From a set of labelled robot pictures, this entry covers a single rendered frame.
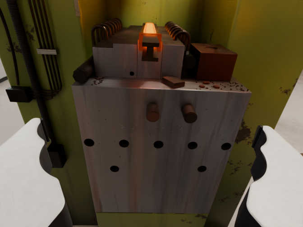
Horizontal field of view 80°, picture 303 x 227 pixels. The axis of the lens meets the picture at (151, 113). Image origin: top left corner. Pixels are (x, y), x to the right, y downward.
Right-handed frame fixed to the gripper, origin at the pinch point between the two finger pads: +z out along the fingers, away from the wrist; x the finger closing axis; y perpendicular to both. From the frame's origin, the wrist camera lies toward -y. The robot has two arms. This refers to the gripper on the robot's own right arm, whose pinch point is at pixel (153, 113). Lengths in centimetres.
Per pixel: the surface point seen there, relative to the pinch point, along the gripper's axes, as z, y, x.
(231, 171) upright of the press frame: 45, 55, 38
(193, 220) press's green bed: 25, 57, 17
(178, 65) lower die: 30.7, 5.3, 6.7
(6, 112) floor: 160, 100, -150
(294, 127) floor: 150, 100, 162
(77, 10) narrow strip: 44.3, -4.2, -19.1
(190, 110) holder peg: 21.5, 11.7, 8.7
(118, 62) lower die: 30.7, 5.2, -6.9
